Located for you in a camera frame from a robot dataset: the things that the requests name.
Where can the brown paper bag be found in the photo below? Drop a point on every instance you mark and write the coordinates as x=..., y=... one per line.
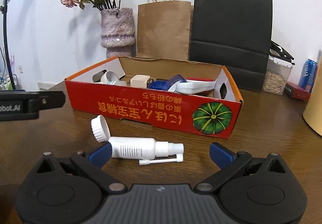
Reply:
x=163, y=30

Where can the white ridged bottle cap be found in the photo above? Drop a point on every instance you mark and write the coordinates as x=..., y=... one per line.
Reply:
x=100, y=128

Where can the blue snack packet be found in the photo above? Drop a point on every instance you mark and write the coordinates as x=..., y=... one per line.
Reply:
x=308, y=75

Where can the clear food container black lid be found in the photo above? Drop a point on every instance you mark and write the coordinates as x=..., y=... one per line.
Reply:
x=275, y=80

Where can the red cardboard box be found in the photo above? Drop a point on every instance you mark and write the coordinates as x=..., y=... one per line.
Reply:
x=151, y=108

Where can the white charger plug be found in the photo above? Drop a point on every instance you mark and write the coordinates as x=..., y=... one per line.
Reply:
x=139, y=81

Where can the white spray bottle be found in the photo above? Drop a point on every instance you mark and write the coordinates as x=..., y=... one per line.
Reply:
x=135, y=149

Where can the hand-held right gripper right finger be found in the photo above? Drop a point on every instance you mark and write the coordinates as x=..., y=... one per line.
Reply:
x=221, y=154

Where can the black light stand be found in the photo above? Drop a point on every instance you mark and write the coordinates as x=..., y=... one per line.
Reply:
x=5, y=37

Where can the small red box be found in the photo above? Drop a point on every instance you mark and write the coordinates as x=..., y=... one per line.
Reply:
x=298, y=92

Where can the mottled purple ceramic vase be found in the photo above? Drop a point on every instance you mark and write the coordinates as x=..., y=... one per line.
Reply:
x=117, y=27

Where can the blue plastic lid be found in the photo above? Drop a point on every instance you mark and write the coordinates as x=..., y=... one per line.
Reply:
x=158, y=85
x=177, y=80

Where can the black paper bag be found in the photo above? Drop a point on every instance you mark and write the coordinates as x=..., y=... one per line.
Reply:
x=231, y=27

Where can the yellow thermos jug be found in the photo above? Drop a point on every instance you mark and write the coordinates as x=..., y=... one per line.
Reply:
x=315, y=108

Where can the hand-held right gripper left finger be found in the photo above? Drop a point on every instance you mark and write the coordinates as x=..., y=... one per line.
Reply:
x=100, y=155

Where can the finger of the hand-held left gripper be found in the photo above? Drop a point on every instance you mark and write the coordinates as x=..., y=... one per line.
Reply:
x=52, y=100

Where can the red and white lint brush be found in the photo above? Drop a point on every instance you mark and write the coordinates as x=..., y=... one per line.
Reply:
x=193, y=87

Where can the white flat panel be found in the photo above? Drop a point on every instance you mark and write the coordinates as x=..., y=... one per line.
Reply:
x=45, y=86

